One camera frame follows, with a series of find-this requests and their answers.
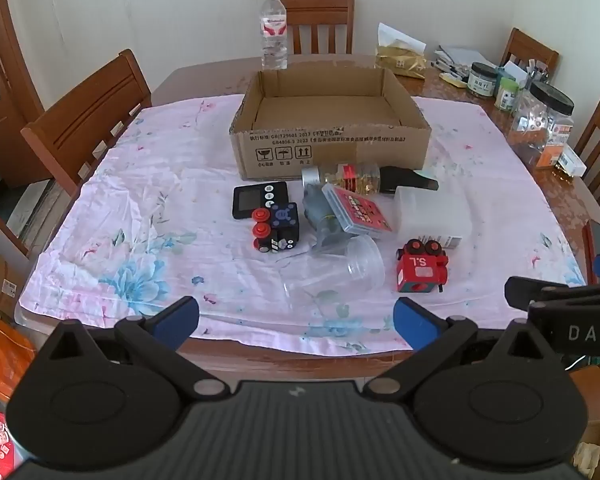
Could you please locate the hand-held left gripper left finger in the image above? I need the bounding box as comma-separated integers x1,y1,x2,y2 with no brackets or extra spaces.
39,296,228,403

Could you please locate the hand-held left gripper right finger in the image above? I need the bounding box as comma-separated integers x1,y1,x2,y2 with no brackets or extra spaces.
362,296,563,403

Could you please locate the red toy train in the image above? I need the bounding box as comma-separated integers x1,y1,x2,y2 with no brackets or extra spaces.
396,239,450,293

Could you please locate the clear plastic cup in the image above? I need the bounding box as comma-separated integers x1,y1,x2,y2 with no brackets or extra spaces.
282,235,386,311

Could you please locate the translucent white plastic box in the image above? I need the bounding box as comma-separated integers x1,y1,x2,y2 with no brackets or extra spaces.
394,186,469,252

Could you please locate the black toy train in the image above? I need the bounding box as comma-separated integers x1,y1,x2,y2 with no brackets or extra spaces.
251,202,301,253

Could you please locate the black digital timer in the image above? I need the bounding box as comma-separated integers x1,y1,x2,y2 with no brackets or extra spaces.
232,181,289,219

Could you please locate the silver capped gold capsule bottle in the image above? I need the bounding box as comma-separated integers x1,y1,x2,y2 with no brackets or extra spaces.
301,162,382,196

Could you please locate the small white carton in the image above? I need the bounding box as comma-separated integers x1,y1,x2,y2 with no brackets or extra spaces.
555,146,588,178

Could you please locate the pink floral tablecloth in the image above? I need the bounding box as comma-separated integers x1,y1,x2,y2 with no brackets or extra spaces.
15,94,588,356

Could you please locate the red playing card box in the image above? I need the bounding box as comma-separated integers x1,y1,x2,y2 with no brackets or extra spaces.
321,183,395,235

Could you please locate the large clear black lidded jar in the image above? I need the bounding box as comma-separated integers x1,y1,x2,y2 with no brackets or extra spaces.
510,81,576,167

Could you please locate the orange bag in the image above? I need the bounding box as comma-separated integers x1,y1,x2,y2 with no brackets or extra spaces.
0,317,37,402

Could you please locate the green lidded small jar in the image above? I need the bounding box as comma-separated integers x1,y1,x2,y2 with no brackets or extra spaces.
495,77,524,111

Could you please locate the black lidded labelled jar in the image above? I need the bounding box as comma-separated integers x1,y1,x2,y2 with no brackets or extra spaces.
467,61,501,98

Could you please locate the pile of papers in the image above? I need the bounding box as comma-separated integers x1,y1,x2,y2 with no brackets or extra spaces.
431,45,497,81

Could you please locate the gold tissue pack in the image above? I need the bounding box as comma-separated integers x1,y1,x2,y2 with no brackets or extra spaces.
375,22,428,81

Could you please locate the wooden door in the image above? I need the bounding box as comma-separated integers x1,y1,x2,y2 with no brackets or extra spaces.
0,0,47,188

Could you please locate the clear plastic water bottle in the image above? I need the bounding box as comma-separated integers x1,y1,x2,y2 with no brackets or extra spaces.
259,0,289,71

